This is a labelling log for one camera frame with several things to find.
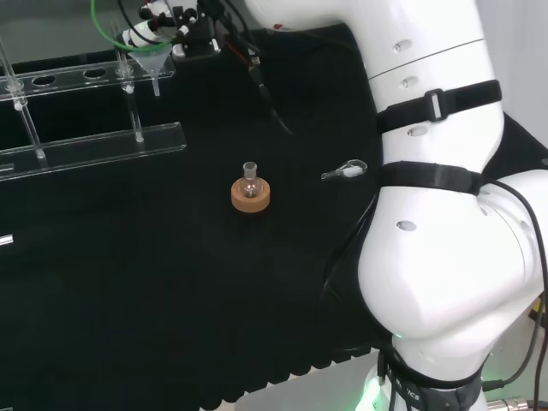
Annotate red twisted wire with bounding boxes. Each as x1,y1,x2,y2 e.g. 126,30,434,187
222,36,258,65

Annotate small glass round-bottom flask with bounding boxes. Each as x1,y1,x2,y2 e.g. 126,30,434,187
239,161,263,200

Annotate glass weighing funnel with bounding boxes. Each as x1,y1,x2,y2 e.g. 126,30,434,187
320,158,368,182

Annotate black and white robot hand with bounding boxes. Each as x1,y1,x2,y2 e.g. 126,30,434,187
122,0,228,63

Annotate translucent white plastic funnel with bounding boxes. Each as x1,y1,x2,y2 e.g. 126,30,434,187
125,37,174,98

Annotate pale board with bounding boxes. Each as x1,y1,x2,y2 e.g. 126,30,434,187
199,348,387,411

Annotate black cable with green connector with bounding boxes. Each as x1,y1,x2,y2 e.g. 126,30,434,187
246,53,295,136

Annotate clear acrylic funnel stand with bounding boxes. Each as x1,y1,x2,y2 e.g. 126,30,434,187
0,19,188,182

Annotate brown cork ring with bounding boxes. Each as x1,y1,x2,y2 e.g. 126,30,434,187
230,176,271,214

